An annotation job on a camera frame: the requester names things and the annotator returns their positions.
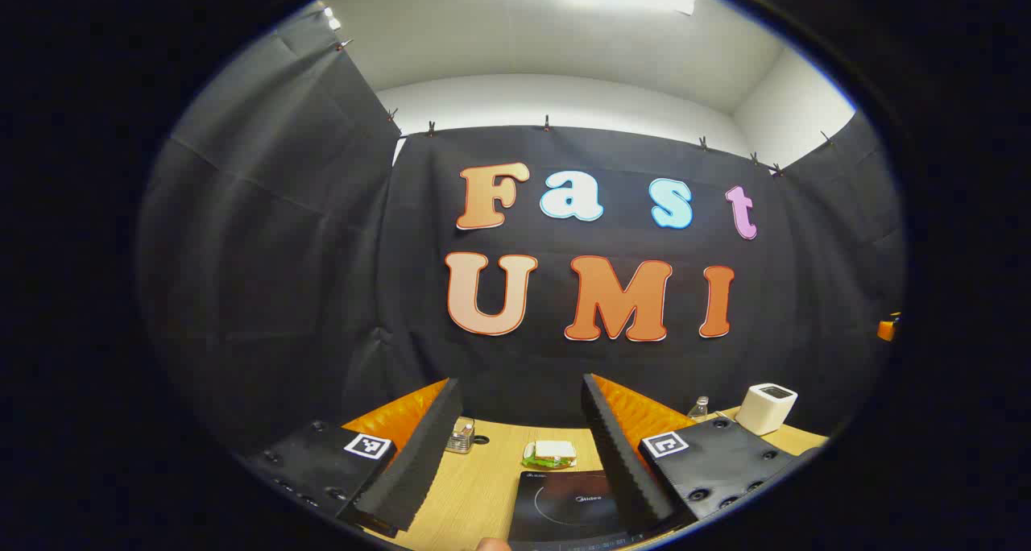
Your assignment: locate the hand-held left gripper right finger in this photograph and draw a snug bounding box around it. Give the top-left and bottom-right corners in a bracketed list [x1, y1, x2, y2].
[582, 372, 824, 540]

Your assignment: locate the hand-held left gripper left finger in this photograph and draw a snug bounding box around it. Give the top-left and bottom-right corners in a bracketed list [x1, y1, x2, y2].
[238, 378, 464, 540]

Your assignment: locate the black induction cooktop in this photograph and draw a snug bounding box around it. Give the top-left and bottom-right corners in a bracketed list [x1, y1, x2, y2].
[507, 470, 637, 549]

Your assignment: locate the sandwich with lettuce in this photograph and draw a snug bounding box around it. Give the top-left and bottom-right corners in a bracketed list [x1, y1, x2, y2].
[521, 441, 578, 470]

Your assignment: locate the white toaster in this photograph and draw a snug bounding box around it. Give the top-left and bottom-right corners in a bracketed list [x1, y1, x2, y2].
[735, 383, 799, 437]

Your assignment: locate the row of cloth clips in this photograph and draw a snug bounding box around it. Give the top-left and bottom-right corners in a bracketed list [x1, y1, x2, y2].
[334, 39, 834, 177]

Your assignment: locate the metal wire basket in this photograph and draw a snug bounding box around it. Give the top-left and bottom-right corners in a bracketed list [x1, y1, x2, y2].
[445, 416, 476, 454]

